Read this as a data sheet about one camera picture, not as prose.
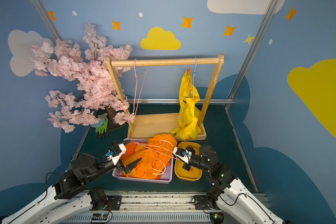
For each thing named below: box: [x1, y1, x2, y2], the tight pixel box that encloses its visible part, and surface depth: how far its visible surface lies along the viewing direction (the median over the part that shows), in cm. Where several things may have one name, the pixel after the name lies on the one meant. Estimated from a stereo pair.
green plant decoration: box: [90, 112, 110, 139], surface depth 106 cm
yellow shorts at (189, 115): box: [170, 70, 202, 140], surface depth 82 cm
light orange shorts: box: [120, 133, 178, 180], surface depth 80 cm
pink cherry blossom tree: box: [30, 23, 133, 133], surface depth 74 cm
